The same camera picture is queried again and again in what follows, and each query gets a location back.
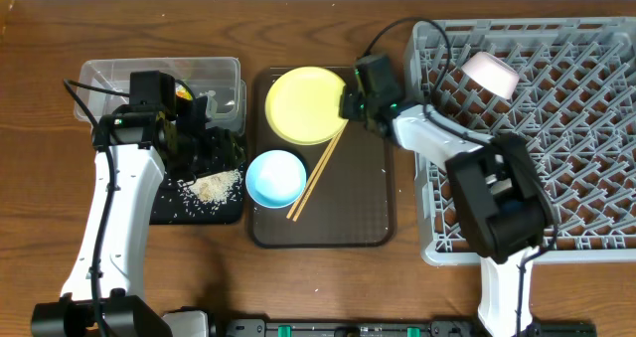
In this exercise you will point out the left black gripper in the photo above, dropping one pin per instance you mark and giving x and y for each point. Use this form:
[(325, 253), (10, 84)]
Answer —
[(220, 143)]

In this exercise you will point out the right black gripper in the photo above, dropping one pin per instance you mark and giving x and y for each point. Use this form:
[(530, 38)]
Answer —
[(355, 106)]

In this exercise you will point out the rice food waste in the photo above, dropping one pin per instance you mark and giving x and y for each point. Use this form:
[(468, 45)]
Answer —
[(211, 193)]

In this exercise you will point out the pandan cake wrapper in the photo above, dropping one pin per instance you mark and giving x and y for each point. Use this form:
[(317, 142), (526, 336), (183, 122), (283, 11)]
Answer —
[(183, 92)]

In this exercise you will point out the wooden chopstick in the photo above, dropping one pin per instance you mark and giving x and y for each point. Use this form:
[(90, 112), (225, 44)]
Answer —
[(314, 172), (317, 177)]

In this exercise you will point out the yellow plate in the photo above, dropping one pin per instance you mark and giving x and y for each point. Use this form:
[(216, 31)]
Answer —
[(302, 106)]

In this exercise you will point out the light blue bowl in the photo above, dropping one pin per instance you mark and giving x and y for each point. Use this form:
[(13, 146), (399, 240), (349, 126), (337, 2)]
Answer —
[(275, 179)]

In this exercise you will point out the pink white bowl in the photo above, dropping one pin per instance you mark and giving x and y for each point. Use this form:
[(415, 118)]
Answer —
[(492, 74)]

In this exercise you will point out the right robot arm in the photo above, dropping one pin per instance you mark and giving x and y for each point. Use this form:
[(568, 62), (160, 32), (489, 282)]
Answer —
[(500, 203)]

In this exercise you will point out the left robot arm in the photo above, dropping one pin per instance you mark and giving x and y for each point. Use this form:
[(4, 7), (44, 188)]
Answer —
[(136, 146)]

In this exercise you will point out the grey dishwasher rack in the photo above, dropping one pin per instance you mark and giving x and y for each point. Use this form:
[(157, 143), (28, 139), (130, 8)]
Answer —
[(574, 105)]

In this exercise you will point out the black tray bin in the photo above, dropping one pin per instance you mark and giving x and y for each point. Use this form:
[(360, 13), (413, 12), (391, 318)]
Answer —
[(169, 209)]

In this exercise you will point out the brown serving tray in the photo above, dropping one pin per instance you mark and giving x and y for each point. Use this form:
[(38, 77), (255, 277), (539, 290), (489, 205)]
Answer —
[(353, 203)]

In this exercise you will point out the clear plastic bin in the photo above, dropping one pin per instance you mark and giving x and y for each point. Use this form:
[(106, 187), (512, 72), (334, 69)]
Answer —
[(217, 78)]

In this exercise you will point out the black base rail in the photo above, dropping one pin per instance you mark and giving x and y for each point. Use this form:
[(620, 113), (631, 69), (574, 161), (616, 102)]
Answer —
[(254, 327)]

